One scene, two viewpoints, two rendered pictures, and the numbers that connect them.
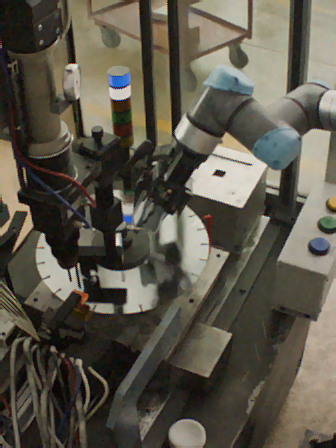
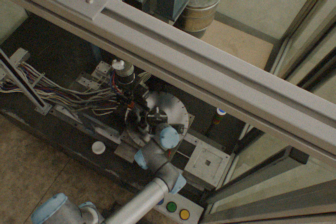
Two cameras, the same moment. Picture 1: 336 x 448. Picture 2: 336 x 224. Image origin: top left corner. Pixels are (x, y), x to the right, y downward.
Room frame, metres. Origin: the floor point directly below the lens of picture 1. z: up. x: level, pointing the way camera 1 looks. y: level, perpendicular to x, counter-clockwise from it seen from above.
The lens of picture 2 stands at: (0.90, -0.45, 2.30)
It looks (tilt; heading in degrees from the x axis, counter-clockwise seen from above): 67 degrees down; 82
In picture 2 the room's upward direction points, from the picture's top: 10 degrees clockwise
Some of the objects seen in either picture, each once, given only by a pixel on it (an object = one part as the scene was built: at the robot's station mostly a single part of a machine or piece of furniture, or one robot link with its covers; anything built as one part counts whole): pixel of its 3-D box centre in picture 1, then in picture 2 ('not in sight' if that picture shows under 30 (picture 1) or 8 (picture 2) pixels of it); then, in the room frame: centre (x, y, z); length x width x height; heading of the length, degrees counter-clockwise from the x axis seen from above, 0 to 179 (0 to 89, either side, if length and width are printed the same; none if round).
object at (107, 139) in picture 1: (102, 180); (141, 97); (0.84, 0.10, 1.17); 0.06 x 0.05 x 0.20; 143
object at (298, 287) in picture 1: (317, 248); (171, 205); (1.01, -0.32, 0.82); 0.28 x 0.11 x 0.15; 152
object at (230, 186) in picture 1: (218, 198); (205, 165); (1.18, -0.12, 0.82); 0.18 x 0.18 x 0.15; 62
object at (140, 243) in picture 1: (120, 241); (157, 118); (0.91, 0.09, 0.96); 0.11 x 0.11 x 0.03
